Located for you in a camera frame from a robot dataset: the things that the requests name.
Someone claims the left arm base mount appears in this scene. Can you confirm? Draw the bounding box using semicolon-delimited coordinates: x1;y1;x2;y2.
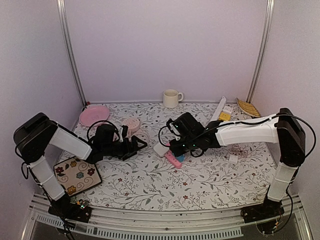
48;197;92;223

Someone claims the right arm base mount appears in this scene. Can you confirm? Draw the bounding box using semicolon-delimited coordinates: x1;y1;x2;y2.
240;199;285;223

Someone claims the long white power strip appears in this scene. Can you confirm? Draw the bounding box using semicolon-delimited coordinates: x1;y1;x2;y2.
210;96;227;121

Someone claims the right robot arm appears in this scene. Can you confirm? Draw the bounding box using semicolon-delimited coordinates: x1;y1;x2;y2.
166;108;306;218

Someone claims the aluminium right corner post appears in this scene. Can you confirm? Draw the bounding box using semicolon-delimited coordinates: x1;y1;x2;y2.
246;0;275;104

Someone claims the cream ceramic mug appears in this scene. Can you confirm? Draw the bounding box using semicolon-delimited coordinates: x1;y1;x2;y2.
162;89;184;109

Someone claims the aluminium left corner post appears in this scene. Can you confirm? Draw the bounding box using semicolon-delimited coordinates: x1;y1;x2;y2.
56;0;87;108

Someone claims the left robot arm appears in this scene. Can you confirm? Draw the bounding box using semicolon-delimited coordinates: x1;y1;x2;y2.
13;112;148;217

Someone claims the light blue socket adapter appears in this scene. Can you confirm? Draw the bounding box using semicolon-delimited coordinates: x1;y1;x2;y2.
175;155;185;163

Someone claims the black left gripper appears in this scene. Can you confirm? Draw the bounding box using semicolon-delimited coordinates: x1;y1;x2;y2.
103;135;148;161

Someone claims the floral square tray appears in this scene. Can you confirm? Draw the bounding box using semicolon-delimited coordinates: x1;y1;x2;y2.
53;157;102;197

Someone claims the pink triangular power strip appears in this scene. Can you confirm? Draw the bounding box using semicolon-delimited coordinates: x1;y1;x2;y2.
164;150;182;169

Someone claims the round pink power strip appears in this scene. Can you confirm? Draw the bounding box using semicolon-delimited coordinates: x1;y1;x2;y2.
122;117;141;137

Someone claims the yellow cube socket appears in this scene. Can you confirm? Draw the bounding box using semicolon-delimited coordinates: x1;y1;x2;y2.
218;112;231;121

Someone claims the large white power adapter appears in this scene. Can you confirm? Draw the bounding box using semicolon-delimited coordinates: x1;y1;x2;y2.
153;142;169;157

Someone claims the aluminium front rail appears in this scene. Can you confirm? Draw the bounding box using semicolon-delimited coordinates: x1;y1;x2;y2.
21;194;314;240

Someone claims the white cube socket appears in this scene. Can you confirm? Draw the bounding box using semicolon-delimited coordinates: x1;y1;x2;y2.
222;105;233;115

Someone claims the small white usb charger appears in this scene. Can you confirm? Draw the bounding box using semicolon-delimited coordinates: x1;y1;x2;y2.
228;154;239;165

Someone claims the yellow leaf shaped dish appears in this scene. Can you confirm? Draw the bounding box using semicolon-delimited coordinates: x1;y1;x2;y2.
236;98;261;118

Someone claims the pink plastic plate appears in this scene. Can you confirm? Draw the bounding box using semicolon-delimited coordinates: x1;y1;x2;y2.
79;105;110;127

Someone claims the aluminium corner post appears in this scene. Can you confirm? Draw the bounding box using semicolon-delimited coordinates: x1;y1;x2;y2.
246;0;275;104
56;0;87;108

